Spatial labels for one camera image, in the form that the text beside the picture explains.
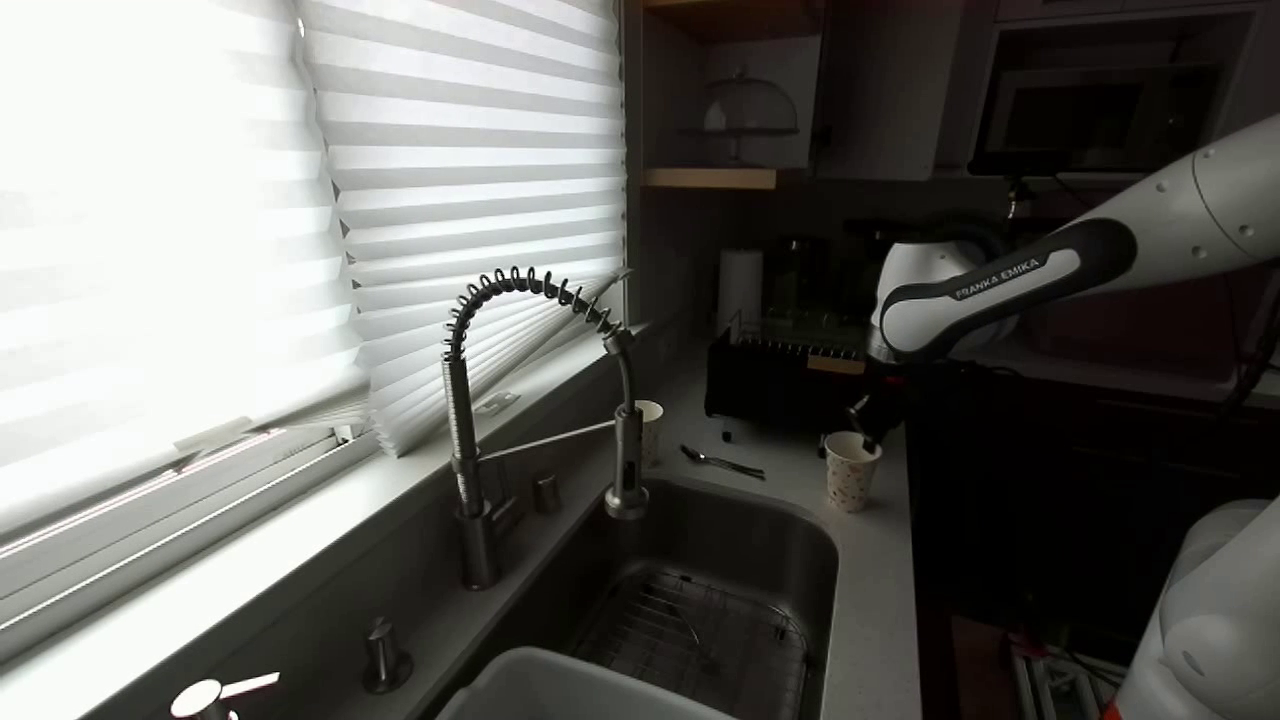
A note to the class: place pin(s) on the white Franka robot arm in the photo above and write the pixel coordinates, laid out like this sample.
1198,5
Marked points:
1203,213

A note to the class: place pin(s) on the patterned paper cup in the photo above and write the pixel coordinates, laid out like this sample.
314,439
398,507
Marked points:
650,424
855,476

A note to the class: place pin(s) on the chrome spring neck faucet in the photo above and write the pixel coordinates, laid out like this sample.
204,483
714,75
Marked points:
462,402

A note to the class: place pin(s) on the black caddy with wooden top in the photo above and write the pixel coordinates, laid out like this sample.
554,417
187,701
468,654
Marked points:
839,365

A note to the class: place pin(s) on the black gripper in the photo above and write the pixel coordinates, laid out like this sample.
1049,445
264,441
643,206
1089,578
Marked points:
889,394

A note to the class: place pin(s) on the metal sink bottom grid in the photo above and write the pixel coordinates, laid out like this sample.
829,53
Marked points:
692,654

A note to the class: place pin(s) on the stainless steel sink basin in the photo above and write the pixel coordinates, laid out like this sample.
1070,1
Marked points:
746,532

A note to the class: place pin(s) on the white pleated window blind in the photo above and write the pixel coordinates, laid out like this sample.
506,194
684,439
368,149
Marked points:
480,175
144,227

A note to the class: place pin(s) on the metal fork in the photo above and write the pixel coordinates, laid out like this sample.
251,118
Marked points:
725,460
692,628

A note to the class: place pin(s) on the dark built-in microwave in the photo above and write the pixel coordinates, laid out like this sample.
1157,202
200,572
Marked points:
1105,101

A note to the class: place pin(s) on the wooden shelf board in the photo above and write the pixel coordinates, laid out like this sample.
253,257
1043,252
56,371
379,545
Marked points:
706,179

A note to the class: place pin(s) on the small chrome counter button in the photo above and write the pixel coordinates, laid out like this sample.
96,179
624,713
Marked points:
545,492
387,658

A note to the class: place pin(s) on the clear glass cake dome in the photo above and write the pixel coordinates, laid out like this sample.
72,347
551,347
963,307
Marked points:
746,105

